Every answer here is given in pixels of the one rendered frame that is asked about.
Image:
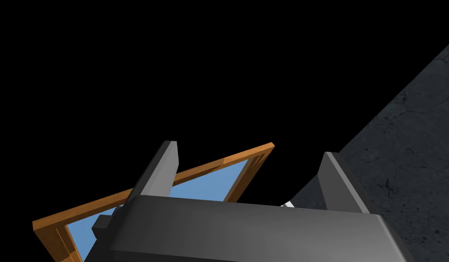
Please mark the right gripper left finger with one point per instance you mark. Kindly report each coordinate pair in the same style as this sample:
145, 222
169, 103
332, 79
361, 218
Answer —
162, 174

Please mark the wooden framed window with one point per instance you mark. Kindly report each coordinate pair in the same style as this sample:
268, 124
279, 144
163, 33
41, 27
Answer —
210, 183

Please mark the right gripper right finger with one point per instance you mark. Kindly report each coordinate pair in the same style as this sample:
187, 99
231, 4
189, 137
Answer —
339, 189

